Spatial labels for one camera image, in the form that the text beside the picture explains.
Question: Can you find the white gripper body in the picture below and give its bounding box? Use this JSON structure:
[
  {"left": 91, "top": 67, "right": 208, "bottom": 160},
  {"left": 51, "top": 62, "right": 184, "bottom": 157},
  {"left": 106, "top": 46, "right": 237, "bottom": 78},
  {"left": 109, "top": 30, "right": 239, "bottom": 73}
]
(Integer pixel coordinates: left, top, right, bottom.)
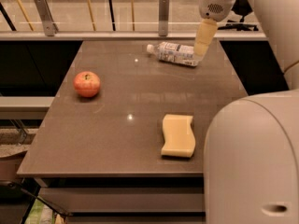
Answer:
[{"left": 199, "top": 0, "right": 235, "bottom": 21}]

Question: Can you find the yellow wavy sponge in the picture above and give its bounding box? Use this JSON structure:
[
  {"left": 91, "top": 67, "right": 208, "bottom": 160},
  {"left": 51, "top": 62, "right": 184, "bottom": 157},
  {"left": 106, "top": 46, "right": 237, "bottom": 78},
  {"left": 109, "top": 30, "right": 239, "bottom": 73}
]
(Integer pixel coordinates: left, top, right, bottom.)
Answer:
[{"left": 161, "top": 114, "right": 195, "bottom": 158}]

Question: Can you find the grey table drawer base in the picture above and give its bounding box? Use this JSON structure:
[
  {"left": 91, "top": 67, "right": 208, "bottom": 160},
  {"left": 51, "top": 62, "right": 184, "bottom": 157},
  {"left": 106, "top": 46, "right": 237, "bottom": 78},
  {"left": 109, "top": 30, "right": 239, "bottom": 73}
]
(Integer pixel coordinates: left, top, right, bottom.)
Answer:
[{"left": 39, "top": 177, "right": 206, "bottom": 222}]

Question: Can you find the black office chair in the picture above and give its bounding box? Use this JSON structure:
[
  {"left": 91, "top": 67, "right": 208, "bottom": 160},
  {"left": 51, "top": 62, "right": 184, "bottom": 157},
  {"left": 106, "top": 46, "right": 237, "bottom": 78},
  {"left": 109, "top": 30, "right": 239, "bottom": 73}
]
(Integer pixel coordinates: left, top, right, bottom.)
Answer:
[{"left": 219, "top": 0, "right": 258, "bottom": 31}]

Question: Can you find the red apple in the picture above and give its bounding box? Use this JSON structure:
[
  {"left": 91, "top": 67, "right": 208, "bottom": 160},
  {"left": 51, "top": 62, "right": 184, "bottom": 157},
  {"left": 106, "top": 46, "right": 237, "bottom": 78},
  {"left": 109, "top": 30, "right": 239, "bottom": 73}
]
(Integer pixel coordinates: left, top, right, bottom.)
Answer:
[{"left": 73, "top": 71, "right": 101, "bottom": 98}]

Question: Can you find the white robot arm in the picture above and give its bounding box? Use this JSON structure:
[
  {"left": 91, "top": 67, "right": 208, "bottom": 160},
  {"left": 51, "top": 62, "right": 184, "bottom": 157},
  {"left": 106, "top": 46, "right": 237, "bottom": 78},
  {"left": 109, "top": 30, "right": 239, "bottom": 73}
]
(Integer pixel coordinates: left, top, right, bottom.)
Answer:
[{"left": 195, "top": 0, "right": 299, "bottom": 224}]

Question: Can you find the middle metal railing bracket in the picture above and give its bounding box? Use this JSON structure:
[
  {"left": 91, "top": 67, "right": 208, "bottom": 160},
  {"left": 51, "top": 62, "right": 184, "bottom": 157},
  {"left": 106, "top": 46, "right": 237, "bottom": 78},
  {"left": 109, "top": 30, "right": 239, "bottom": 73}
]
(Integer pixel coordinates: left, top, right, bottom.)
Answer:
[{"left": 158, "top": 0, "right": 170, "bottom": 36}]

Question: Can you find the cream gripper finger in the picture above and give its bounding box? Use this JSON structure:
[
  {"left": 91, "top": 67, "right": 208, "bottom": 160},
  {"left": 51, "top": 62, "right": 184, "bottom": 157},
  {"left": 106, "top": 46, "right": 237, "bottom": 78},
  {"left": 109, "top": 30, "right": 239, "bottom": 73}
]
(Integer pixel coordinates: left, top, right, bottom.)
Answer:
[{"left": 193, "top": 19, "right": 218, "bottom": 61}]

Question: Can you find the left metal railing bracket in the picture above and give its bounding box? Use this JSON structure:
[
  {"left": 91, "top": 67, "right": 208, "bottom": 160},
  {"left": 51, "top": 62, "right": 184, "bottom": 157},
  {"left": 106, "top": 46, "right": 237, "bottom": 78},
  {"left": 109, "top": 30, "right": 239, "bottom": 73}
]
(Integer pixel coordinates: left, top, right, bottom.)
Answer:
[{"left": 34, "top": 0, "right": 58, "bottom": 36}]

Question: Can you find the clear blue-labelled plastic bottle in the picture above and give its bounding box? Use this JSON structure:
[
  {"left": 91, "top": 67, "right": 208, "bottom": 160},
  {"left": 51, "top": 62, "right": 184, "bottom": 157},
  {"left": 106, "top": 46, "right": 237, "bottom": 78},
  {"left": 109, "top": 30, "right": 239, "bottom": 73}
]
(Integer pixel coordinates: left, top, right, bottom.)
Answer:
[{"left": 147, "top": 42, "right": 201, "bottom": 67}]

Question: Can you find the metal railing bracket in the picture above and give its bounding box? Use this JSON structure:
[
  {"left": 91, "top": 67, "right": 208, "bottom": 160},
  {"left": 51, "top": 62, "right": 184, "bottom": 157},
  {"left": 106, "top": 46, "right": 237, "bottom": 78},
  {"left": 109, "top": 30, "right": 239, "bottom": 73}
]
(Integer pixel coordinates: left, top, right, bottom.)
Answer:
[
  {"left": 158, "top": 0, "right": 170, "bottom": 36},
  {"left": 34, "top": 0, "right": 58, "bottom": 36}
]

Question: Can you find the metal railing bar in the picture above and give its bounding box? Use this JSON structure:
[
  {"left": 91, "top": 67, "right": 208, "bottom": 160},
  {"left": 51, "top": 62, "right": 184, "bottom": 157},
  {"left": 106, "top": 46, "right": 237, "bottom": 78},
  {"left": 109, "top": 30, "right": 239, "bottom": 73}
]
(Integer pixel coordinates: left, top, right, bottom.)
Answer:
[{"left": 0, "top": 31, "right": 267, "bottom": 41}]

